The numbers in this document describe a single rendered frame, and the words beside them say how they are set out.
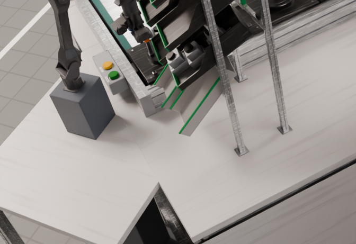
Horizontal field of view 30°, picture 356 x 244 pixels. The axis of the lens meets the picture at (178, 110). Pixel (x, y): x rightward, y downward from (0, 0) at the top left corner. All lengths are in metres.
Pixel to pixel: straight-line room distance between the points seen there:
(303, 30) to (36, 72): 2.22
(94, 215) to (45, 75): 2.17
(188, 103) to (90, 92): 0.37
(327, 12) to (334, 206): 0.76
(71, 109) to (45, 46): 2.18
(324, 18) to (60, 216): 1.24
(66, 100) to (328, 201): 0.98
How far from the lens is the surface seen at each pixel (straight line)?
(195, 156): 2.31
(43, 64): 4.43
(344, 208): 2.43
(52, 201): 2.37
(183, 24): 1.99
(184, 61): 2.08
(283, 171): 2.20
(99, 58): 2.68
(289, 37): 2.61
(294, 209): 2.27
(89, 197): 2.32
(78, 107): 2.38
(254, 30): 2.57
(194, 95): 2.24
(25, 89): 4.30
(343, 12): 2.70
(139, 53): 2.61
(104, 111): 2.49
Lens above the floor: 2.56
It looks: 43 degrees down
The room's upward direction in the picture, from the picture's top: 18 degrees counter-clockwise
